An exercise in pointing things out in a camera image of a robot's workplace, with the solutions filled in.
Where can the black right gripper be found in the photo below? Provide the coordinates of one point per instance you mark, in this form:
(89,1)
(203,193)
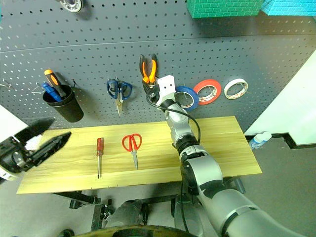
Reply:
(153,93)

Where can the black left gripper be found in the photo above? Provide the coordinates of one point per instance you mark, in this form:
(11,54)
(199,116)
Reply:
(14,158)

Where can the orange black pliers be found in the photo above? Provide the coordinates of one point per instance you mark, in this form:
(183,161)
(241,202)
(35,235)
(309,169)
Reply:
(145,71)

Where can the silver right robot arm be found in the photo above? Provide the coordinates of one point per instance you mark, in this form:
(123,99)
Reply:
(205,170)

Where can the black plastic cup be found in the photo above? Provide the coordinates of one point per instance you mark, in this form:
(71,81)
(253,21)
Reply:
(66,108)

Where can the blue tape roll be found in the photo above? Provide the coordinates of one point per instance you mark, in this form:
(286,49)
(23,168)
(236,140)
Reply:
(193,101)

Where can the red tape roll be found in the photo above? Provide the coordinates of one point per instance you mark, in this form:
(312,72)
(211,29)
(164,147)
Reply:
(198,89)

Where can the orange black screwdriver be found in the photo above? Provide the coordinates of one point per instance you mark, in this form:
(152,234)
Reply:
(53,79)

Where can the grey perforated pegboard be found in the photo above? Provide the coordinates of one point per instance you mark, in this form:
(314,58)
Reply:
(98,37)

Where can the white tape roll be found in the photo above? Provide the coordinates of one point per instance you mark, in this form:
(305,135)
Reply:
(228,91)

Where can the green brick pattern box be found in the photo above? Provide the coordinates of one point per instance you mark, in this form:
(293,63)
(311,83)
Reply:
(222,7)

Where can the grey rounded housing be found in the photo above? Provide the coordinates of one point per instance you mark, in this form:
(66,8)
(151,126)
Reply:
(128,213)

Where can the white bottle blue label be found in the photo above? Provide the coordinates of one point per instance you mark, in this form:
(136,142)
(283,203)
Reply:
(259,140)

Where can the cyan brick pattern box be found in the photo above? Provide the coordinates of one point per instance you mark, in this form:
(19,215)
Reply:
(288,6)

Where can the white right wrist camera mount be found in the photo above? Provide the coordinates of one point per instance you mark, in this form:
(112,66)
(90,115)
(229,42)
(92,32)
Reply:
(166,85)

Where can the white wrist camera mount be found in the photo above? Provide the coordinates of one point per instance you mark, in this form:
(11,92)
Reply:
(166,85)
(5,175)

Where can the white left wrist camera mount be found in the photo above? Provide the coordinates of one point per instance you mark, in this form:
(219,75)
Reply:
(5,175)

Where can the black metal table frame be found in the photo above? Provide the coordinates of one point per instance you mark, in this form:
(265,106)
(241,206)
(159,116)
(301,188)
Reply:
(96,214)

